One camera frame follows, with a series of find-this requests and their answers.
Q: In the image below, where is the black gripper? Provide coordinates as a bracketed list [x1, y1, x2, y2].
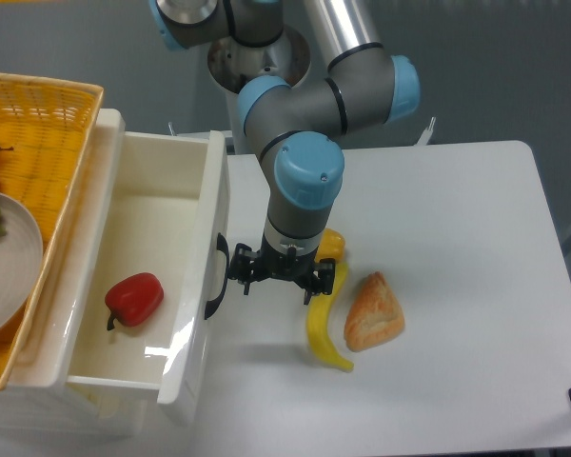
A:
[227, 237, 336, 306]

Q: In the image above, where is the white top drawer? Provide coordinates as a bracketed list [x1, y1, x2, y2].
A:
[68, 131, 229, 426]

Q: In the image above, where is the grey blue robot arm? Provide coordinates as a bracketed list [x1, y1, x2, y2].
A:
[149, 1, 421, 298]

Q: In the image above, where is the white drawer cabinet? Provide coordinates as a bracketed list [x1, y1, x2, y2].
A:
[0, 108, 148, 438]

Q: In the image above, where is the yellow banana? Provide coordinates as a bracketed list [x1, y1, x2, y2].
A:
[305, 263, 354, 372]

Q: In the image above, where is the yellow bell pepper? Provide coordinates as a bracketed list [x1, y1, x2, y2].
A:
[314, 228, 345, 263]

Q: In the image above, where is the orange bread pastry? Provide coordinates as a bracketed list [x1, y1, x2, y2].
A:
[344, 271, 405, 352]

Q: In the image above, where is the red bell pepper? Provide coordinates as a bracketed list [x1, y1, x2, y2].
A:
[105, 272, 164, 331]

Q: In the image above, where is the grey ribbed plate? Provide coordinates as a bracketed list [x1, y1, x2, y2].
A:
[0, 193, 44, 329]

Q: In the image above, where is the yellow wicker basket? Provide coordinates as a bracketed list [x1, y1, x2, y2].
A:
[0, 73, 104, 390]

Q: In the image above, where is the black drawer handle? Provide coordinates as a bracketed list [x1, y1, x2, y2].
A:
[204, 232, 230, 320]

